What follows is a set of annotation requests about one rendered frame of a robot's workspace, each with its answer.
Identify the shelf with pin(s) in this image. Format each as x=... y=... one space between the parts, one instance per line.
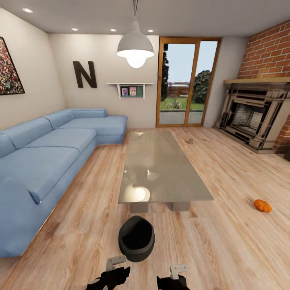
x=140 y=90

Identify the decorative sign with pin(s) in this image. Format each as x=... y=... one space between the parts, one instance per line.
x=79 y=69

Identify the cauldron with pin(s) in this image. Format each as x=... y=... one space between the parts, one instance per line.
x=136 y=239

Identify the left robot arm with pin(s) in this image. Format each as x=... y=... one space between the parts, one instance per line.
x=111 y=277

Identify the pumpkin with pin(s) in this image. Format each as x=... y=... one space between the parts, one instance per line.
x=262 y=206

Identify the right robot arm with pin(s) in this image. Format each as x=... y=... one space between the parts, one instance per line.
x=175 y=281

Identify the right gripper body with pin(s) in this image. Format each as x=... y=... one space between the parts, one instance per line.
x=170 y=284

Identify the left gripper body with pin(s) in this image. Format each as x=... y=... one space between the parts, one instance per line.
x=117 y=276

